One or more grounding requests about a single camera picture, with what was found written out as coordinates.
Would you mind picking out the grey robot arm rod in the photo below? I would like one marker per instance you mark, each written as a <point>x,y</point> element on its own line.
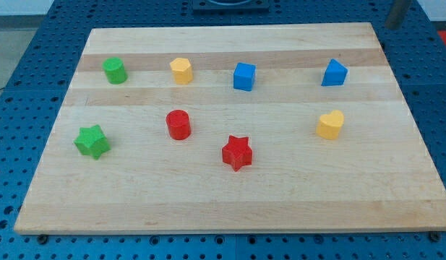
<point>397,14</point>

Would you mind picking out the red star block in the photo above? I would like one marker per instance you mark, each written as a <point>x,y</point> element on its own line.
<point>237,152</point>

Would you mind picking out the green star block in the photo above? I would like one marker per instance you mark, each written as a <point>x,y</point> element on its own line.
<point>92,141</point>

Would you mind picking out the red cylinder block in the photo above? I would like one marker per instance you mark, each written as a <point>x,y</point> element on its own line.
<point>178,123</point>

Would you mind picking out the blue cube block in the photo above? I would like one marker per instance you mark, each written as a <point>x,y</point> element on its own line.
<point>244,76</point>

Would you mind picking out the yellow hexagon block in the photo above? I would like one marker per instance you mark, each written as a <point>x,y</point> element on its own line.
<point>182,71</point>

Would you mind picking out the wooden board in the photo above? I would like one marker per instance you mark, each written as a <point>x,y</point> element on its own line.
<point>377,176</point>

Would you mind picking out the yellow heart block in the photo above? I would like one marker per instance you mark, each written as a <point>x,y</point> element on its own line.
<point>330,124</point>

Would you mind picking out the green cylinder block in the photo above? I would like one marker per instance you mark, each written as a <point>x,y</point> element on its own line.
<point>114,70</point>

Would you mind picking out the blue triangle block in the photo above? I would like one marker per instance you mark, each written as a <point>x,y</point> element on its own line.
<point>335,74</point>

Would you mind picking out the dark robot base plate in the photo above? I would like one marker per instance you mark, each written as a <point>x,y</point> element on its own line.
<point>230,5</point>

